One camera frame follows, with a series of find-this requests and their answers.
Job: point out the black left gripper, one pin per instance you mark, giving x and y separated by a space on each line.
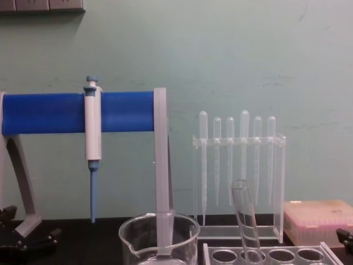
19 256

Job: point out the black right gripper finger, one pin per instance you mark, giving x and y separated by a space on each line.
346 237

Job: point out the clear acrylic test tube rack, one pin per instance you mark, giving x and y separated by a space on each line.
328 252

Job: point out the pink pipette tip box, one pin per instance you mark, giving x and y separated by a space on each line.
317 218

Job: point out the clear acrylic dropper rack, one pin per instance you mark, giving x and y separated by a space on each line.
278 193

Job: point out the clear glass test tube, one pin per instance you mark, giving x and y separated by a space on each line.
246 220

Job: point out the blue and grey pipette stand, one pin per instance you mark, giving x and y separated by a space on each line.
41 113

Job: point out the white and blue micropipette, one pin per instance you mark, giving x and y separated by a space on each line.
92 129

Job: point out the clear plastic transfer pipette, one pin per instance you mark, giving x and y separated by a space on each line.
203 124
244 124

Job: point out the clear glass beaker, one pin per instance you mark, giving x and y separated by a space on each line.
184 243

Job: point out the dark wall socket panel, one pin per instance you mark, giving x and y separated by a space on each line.
41 7

